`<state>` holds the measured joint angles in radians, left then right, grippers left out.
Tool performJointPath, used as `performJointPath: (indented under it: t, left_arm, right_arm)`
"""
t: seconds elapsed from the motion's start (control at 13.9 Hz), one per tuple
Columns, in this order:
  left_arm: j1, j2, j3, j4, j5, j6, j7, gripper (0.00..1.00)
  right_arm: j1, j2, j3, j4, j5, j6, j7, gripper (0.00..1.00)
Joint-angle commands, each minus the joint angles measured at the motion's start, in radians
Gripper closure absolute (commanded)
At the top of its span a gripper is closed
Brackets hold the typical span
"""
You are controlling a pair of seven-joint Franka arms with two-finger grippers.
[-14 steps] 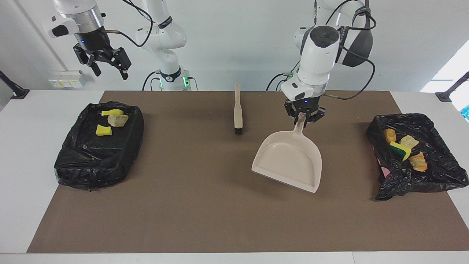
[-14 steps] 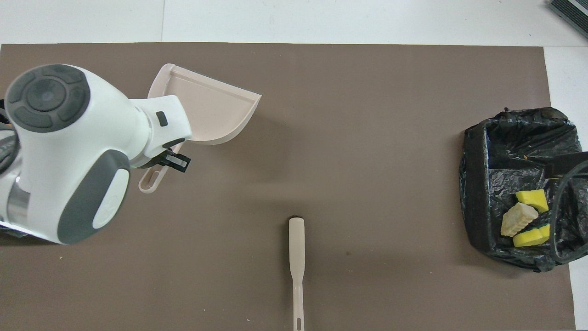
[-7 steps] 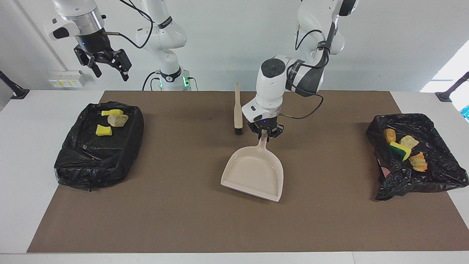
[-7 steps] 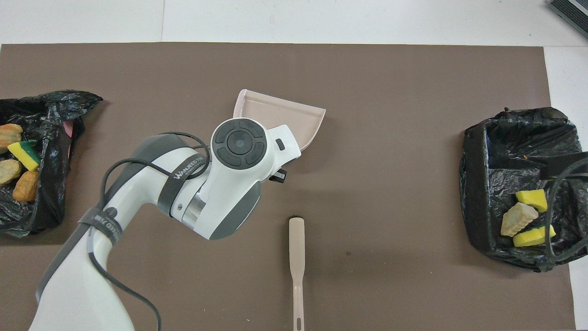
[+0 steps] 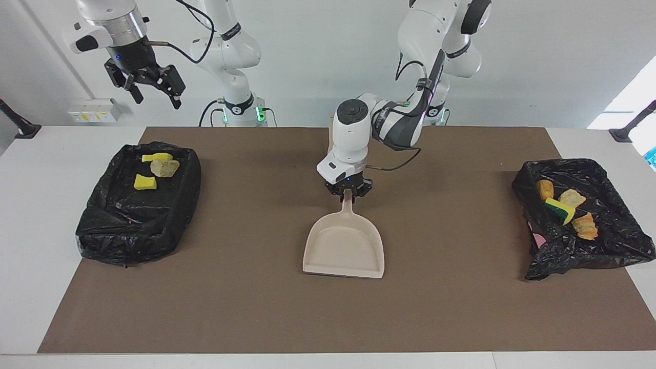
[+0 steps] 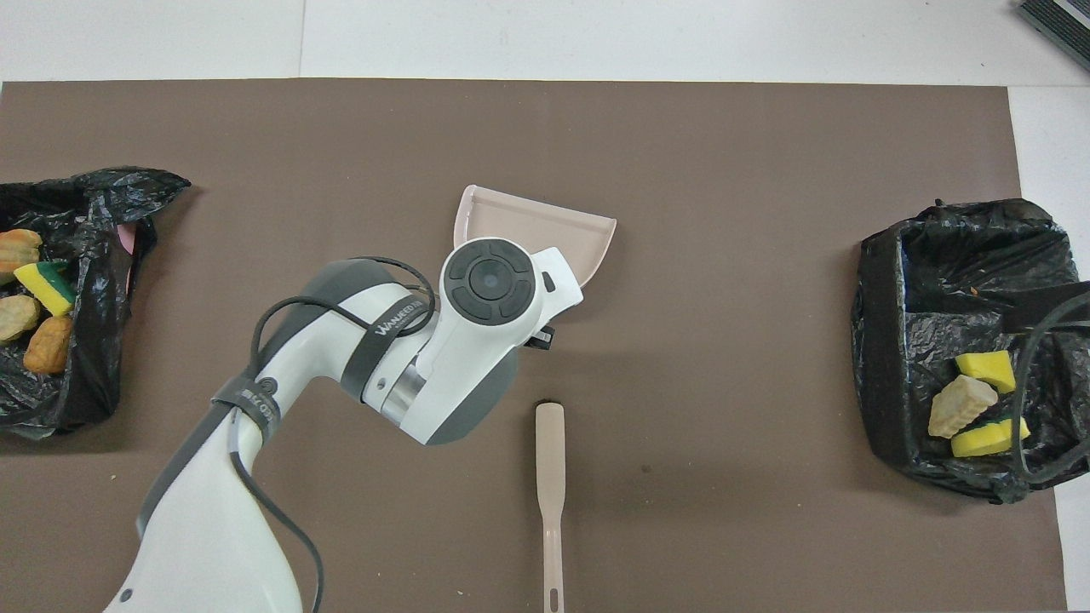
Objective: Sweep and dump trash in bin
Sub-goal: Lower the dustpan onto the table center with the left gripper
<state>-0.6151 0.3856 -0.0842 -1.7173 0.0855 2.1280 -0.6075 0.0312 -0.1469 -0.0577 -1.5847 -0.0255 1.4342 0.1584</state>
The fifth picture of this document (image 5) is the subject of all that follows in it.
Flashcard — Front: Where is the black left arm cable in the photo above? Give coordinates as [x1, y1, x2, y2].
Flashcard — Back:
[365, 60, 431, 172]

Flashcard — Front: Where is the beige plastic dustpan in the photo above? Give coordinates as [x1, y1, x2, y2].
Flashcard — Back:
[302, 189, 385, 279]

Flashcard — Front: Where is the pink bin with black bag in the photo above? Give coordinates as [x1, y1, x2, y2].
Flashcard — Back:
[511, 158, 656, 280]

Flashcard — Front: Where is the white wall socket box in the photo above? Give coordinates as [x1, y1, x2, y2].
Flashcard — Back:
[68, 98, 122, 124]

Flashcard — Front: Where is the beige layered foam piece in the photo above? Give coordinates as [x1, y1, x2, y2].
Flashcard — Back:
[571, 212, 599, 241]

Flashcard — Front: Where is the beige oval foam piece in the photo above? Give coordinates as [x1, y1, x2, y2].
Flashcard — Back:
[558, 189, 587, 208]

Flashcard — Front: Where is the brown table mat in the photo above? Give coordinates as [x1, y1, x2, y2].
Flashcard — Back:
[37, 127, 656, 354]

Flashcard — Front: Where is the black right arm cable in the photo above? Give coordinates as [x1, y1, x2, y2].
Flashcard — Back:
[143, 0, 216, 65]

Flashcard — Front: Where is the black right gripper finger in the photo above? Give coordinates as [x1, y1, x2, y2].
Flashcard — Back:
[151, 65, 186, 110]
[104, 59, 145, 105]

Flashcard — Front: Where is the notched yellow green sponge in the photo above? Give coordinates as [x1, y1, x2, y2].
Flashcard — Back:
[544, 197, 576, 227]

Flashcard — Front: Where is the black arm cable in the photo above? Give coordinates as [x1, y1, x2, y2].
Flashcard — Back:
[365, 60, 431, 172]
[143, 0, 216, 65]

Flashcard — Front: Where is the beige rock-like foam chunk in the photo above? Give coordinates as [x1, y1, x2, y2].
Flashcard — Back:
[151, 159, 181, 178]

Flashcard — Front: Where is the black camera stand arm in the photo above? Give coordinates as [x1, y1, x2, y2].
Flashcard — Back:
[0, 98, 42, 139]
[609, 100, 656, 143]

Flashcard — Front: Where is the black right base cable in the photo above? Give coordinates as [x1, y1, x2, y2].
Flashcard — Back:
[198, 99, 226, 127]

